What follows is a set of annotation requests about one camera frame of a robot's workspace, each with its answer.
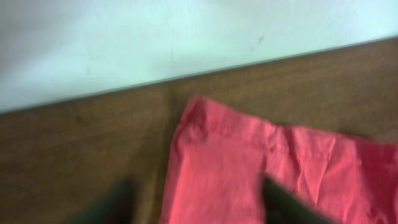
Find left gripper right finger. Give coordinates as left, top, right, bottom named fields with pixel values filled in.
left=262, top=175, right=331, bottom=224

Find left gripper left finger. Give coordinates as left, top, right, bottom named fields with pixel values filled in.
left=67, top=179, right=137, bottom=224

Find orange-red t-shirt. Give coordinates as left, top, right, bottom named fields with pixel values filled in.
left=160, top=96, right=397, bottom=223

